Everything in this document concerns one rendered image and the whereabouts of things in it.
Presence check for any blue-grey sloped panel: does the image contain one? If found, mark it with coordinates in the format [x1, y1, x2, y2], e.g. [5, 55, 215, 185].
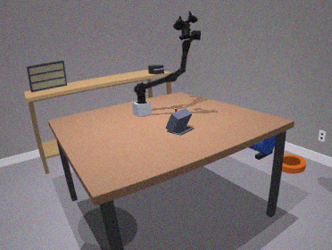
[165, 108, 194, 136]

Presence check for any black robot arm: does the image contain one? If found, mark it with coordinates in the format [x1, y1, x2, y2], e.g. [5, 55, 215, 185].
[134, 19, 201, 104]

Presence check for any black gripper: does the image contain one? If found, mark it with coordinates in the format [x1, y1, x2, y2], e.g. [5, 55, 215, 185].
[176, 12, 198, 31]

